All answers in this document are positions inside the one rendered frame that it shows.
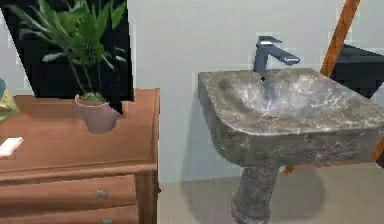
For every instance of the dark grey faucet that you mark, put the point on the dark grey faucet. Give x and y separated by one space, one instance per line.
266 53

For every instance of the green house plant in pot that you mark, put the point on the green house plant in pot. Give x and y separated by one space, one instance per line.
90 66

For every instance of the brown wooden chest of drawers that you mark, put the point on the brown wooden chest of drawers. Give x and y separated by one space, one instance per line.
66 153

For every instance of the brown wooden ladder rack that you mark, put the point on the brown wooden ladder rack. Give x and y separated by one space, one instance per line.
338 36

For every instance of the black towel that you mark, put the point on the black towel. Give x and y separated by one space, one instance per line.
361 70

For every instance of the white flat bar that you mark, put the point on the white flat bar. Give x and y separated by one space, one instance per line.
10 146

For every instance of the yellow green cloth object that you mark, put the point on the yellow green cloth object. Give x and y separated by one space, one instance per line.
5 103

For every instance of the grey marble pedestal sink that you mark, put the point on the grey marble pedestal sink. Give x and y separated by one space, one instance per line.
286 110

